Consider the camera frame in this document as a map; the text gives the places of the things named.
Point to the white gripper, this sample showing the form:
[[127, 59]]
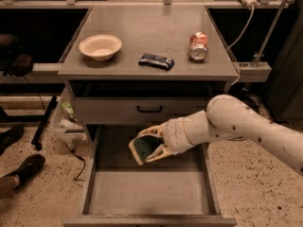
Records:
[[172, 135]]

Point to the blue snack bar wrapper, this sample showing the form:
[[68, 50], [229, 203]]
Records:
[[156, 61]]

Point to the black stand leg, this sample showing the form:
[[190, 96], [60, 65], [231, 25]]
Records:
[[36, 138]]

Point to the grey drawer cabinet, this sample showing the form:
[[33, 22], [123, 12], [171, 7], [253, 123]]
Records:
[[155, 29]]

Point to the black drawer handle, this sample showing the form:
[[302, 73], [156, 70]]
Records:
[[149, 109]]

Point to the green yellow sponge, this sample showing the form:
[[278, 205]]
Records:
[[144, 146]]

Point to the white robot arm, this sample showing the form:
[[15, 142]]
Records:
[[224, 117]]

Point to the black shoe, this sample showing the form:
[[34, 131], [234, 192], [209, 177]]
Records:
[[10, 137], [30, 167]]

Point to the orange soda can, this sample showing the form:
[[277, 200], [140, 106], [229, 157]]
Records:
[[198, 46]]

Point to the black shoe far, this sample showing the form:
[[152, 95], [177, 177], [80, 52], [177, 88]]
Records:
[[10, 137]]

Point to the open grey middle drawer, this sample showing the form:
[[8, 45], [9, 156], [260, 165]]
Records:
[[178, 191]]

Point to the closed grey top drawer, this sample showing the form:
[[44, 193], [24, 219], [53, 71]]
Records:
[[114, 110]]

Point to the black shoe near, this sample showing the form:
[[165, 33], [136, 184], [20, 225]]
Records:
[[30, 167]]

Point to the clear plastic bag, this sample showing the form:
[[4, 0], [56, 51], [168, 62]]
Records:
[[64, 122]]

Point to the metal pole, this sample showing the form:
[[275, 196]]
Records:
[[258, 55]]

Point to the white paper bowl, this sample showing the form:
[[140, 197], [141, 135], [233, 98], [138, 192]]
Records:
[[100, 47]]

